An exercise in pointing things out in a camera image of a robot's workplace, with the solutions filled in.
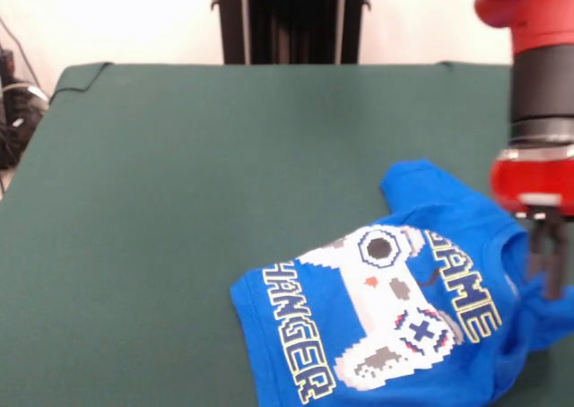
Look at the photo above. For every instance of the blue printed t-shirt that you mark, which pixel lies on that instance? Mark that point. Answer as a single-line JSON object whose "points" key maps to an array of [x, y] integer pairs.
{"points": [[426, 192]]}

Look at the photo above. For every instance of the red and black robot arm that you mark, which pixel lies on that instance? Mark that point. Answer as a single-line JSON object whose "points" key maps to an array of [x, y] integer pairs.
{"points": [[542, 80]]}

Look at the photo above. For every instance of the small black box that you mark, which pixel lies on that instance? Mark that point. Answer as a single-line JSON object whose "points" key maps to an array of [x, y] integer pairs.
{"points": [[6, 66]]}

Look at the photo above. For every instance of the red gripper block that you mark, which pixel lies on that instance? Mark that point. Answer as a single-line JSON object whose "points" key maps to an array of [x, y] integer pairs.
{"points": [[533, 178]]}

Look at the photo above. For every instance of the dark green table cloth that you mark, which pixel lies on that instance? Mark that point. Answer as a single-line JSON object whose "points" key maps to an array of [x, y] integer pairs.
{"points": [[179, 201]]}

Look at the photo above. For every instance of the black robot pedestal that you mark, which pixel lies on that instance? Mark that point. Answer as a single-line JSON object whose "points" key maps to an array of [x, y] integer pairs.
{"points": [[291, 21]]}

